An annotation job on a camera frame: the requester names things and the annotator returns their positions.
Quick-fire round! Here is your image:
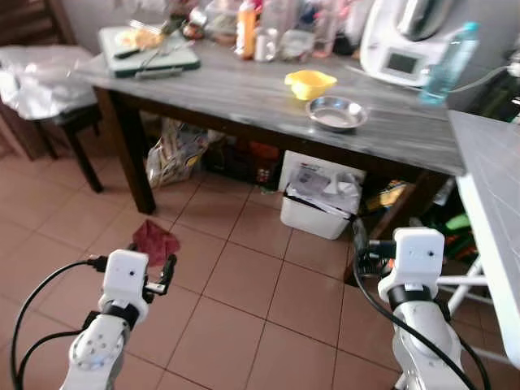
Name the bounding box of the red cloth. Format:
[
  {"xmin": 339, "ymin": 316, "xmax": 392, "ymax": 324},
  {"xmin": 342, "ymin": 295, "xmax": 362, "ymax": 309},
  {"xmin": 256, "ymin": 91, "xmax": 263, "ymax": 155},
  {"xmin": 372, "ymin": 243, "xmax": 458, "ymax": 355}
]
[{"xmin": 132, "ymin": 219, "xmax": 181, "ymax": 267}]

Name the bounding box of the white plastic bin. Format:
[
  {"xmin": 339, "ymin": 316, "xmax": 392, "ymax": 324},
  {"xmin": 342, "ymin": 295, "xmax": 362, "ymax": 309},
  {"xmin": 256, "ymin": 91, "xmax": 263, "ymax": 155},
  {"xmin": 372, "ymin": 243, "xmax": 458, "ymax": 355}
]
[{"xmin": 279, "ymin": 150, "xmax": 366, "ymax": 241}]

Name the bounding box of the printed shopping bag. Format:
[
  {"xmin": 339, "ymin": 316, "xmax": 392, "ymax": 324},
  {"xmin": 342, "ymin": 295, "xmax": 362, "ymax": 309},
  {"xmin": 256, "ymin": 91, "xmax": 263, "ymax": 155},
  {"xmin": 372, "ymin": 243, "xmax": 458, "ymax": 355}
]
[{"xmin": 146, "ymin": 119, "xmax": 214, "ymax": 189}]

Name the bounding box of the shallow metal bowl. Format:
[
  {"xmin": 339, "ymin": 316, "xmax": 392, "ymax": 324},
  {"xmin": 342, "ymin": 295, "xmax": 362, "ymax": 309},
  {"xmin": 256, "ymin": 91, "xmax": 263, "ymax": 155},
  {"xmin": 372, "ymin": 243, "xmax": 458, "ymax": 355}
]
[{"xmin": 306, "ymin": 96, "xmax": 369, "ymax": 132}]

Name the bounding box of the white plastic folding table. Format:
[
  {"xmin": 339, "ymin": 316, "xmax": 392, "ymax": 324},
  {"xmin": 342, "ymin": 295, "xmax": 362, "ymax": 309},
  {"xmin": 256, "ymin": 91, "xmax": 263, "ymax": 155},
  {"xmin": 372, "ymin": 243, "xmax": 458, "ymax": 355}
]
[{"xmin": 439, "ymin": 110, "xmax": 520, "ymax": 371}]

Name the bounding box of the dark wooden stool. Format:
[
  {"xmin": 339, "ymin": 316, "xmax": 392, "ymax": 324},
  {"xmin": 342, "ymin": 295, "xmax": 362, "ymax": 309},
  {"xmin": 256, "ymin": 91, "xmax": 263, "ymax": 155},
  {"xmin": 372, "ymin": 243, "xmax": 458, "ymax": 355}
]
[{"xmin": 0, "ymin": 102, "xmax": 105, "ymax": 194}]

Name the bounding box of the yellow plastic bowl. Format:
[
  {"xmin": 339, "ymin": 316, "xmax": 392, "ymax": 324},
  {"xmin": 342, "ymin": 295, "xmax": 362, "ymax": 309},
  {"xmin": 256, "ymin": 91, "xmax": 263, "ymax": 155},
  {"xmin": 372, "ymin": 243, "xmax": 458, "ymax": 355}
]
[{"xmin": 284, "ymin": 70, "xmax": 338, "ymax": 102}]

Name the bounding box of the grey wooden dining table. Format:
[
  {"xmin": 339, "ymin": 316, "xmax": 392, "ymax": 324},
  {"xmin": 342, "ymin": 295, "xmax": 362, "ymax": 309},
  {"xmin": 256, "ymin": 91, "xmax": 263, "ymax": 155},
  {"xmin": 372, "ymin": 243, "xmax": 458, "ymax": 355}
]
[{"xmin": 71, "ymin": 16, "xmax": 520, "ymax": 285}]

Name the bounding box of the clear blue-capped water bottle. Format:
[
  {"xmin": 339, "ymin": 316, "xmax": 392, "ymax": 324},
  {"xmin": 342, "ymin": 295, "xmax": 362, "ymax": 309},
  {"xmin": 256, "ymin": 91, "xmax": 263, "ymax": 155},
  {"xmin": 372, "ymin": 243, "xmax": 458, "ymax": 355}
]
[{"xmin": 418, "ymin": 21, "xmax": 480, "ymax": 106}]

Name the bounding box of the green cutting board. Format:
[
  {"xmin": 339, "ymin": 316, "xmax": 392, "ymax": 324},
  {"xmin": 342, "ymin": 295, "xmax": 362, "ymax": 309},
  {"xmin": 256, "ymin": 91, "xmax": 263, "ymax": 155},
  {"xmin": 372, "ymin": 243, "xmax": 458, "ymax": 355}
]
[{"xmin": 97, "ymin": 26, "xmax": 202, "ymax": 80}]

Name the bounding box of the clear plastic bag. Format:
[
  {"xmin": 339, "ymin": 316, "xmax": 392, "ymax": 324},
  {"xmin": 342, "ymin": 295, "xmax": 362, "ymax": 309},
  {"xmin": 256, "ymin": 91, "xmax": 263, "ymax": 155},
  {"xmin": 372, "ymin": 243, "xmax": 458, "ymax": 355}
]
[{"xmin": 0, "ymin": 45, "xmax": 100, "ymax": 121}]

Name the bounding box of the white kitchen food processor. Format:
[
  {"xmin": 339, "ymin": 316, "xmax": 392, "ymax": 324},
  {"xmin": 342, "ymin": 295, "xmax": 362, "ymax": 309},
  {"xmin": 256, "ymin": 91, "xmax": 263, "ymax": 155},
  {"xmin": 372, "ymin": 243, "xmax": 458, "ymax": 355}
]
[{"xmin": 358, "ymin": 0, "xmax": 488, "ymax": 87}]

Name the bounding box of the clear plastic container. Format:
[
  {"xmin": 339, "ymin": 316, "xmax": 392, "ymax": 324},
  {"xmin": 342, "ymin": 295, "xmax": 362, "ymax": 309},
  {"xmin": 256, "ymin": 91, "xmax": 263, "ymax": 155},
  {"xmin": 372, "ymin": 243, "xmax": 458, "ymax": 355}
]
[{"xmin": 279, "ymin": 28, "xmax": 316, "ymax": 63}]

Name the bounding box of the clear glass mug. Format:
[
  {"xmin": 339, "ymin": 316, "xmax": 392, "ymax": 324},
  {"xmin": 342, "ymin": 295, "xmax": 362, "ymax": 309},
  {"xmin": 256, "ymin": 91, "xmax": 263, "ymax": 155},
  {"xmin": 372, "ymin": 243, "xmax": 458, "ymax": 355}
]
[{"xmin": 254, "ymin": 28, "xmax": 280, "ymax": 63}]

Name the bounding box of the orange bottle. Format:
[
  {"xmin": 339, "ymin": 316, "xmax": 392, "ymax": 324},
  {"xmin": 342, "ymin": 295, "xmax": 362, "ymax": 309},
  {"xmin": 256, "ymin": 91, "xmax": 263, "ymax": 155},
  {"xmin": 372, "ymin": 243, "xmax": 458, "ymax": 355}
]
[{"xmin": 236, "ymin": 0, "xmax": 258, "ymax": 60}]

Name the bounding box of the dark wooden chair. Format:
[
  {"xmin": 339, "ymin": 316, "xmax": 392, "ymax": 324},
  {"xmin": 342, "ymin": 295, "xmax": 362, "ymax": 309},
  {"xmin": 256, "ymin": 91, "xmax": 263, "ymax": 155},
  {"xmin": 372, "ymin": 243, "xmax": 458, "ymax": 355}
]
[{"xmin": 0, "ymin": 0, "xmax": 78, "ymax": 46}]

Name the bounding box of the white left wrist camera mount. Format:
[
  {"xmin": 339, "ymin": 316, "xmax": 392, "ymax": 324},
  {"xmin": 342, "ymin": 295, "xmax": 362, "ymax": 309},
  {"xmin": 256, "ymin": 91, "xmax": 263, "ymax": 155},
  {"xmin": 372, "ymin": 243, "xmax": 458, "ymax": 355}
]
[{"xmin": 102, "ymin": 249, "xmax": 152, "ymax": 316}]

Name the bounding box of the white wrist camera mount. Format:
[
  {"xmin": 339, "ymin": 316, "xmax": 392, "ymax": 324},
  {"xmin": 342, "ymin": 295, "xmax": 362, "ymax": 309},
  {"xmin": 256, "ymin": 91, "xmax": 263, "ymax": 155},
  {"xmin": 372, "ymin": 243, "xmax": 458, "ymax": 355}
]
[
  {"xmin": 378, "ymin": 227, "xmax": 446, "ymax": 300},
  {"xmin": 102, "ymin": 249, "xmax": 152, "ymax": 316}
]

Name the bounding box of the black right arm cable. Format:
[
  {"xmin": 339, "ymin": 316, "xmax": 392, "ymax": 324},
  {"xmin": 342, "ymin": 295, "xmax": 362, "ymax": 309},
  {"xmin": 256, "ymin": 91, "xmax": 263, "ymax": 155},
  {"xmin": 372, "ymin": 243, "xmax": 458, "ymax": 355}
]
[{"xmin": 351, "ymin": 244, "xmax": 492, "ymax": 390}]

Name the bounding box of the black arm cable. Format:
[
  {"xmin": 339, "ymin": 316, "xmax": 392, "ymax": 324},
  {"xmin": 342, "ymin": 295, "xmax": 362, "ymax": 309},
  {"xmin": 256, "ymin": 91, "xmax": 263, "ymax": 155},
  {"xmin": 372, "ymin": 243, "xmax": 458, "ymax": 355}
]
[
  {"xmin": 10, "ymin": 258, "xmax": 108, "ymax": 390},
  {"xmin": 351, "ymin": 244, "xmax": 492, "ymax": 390}
]

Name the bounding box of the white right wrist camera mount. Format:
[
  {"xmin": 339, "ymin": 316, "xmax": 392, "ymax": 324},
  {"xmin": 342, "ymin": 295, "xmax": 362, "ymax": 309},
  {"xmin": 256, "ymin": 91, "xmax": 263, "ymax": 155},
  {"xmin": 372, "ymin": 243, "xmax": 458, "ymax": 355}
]
[{"xmin": 378, "ymin": 227, "xmax": 446, "ymax": 300}]

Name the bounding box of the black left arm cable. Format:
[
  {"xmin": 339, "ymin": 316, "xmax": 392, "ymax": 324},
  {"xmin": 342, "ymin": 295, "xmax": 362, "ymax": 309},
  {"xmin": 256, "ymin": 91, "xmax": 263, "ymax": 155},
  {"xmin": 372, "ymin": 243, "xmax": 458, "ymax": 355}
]
[{"xmin": 10, "ymin": 258, "xmax": 108, "ymax": 390}]

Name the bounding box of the black handled knife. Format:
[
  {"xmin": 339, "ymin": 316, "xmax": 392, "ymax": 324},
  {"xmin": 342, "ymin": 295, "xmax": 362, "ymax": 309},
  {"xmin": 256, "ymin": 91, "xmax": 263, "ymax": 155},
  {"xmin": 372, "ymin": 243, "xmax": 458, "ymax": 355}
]
[{"xmin": 114, "ymin": 42, "xmax": 155, "ymax": 60}]

